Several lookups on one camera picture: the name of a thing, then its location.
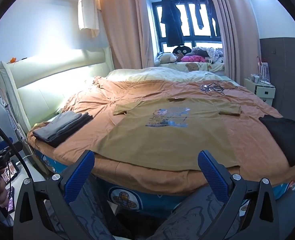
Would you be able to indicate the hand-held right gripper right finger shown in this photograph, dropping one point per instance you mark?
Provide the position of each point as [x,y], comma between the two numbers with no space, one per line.
[212,177]

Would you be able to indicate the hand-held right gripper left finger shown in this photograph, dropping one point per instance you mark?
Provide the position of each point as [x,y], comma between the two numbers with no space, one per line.
[78,177]

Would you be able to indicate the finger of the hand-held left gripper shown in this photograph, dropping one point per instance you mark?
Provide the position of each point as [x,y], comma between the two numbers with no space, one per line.
[16,147]

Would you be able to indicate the olive printed t-shirt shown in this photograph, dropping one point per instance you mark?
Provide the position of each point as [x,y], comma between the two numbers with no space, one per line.
[162,142]

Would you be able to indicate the stack of folded dark clothes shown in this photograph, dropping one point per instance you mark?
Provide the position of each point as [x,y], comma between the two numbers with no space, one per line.
[60,127]

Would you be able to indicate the black phone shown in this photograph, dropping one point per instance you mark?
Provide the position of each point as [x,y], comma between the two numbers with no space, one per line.
[11,171]

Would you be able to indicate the orange blanket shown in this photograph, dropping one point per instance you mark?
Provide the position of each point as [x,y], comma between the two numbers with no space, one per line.
[237,135]

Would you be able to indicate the blue printed bed sheet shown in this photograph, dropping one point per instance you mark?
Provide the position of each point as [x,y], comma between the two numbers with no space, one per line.
[147,200]

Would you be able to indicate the cream padded headboard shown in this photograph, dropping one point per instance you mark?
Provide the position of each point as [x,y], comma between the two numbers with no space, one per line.
[62,80]

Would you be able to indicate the black garment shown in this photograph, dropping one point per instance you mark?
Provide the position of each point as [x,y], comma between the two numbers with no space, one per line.
[285,137]

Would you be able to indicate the small orange toy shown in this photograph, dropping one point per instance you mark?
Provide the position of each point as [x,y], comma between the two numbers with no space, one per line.
[12,60]

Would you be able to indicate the white nightstand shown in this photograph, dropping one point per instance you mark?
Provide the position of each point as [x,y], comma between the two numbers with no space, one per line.
[262,92]

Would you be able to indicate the white power strip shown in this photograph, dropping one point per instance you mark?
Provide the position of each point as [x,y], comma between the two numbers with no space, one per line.
[256,78]

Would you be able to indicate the bear print cushion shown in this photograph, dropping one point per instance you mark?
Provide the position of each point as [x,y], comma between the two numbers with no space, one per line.
[200,67]

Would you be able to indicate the cream duvet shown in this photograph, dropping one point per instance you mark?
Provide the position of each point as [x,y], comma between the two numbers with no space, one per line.
[162,74]

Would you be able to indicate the striped paper bag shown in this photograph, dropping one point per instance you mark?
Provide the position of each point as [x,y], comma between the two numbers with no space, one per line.
[263,71]

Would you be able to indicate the pink plush toy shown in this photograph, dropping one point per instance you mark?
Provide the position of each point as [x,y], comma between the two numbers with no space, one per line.
[192,58]

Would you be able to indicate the floral cloth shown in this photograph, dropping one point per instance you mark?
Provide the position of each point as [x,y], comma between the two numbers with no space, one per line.
[216,53]

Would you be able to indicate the brown plush cushion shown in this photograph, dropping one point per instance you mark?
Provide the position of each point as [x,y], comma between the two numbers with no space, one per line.
[200,52]

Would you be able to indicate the cream plush toy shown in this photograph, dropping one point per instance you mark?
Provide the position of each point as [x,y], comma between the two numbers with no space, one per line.
[166,58]

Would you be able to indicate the black plush toy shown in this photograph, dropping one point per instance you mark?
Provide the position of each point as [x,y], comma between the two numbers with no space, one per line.
[181,49]

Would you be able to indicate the pink curtain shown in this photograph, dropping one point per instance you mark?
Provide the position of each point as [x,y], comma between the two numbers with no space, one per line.
[122,30]
[237,30]

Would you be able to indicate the black framed window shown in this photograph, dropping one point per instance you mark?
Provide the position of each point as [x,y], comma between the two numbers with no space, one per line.
[187,27]

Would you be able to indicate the white hanging shirt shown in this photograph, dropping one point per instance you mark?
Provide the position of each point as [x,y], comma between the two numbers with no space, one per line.
[87,10]

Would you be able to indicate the long dark hanging garment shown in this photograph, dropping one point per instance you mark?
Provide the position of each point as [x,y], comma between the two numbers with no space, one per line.
[213,22]

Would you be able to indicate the black hanging jacket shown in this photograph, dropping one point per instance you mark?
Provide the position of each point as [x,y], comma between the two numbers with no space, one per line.
[172,25]

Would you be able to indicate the small dark hanging garment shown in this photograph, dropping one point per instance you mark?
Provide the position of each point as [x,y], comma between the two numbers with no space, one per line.
[200,17]

